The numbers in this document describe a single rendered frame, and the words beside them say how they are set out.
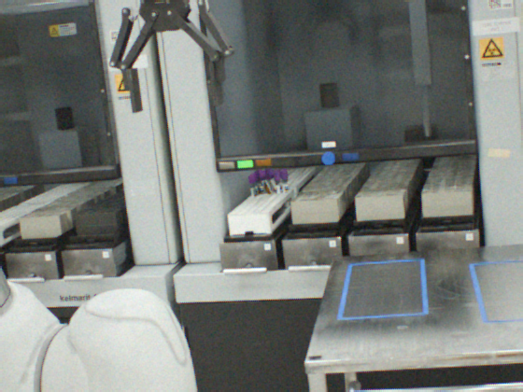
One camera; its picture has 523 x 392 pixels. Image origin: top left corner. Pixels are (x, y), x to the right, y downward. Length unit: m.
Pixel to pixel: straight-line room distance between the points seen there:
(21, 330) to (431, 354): 0.57
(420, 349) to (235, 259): 0.92
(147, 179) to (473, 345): 1.18
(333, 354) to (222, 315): 0.91
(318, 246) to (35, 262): 0.71
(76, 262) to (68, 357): 1.14
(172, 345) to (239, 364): 1.09
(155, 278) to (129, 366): 1.12
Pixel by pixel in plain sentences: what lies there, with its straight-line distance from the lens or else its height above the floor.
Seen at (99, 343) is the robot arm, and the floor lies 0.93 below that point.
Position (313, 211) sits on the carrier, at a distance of 2.33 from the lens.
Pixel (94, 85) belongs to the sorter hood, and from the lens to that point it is 2.44.
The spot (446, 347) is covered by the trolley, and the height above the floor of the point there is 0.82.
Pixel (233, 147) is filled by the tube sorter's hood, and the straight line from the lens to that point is 2.34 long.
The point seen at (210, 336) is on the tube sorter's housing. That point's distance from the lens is 2.40.
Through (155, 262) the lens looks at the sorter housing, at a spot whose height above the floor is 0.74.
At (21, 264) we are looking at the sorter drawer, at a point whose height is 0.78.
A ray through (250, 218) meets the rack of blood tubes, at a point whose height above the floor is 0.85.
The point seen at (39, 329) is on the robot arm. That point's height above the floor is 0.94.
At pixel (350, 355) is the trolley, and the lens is 1.48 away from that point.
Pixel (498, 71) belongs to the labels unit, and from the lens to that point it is 2.25.
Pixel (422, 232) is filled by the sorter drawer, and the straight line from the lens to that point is 2.23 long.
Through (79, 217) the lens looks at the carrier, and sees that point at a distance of 2.51.
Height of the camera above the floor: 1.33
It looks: 10 degrees down
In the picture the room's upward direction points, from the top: 6 degrees counter-clockwise
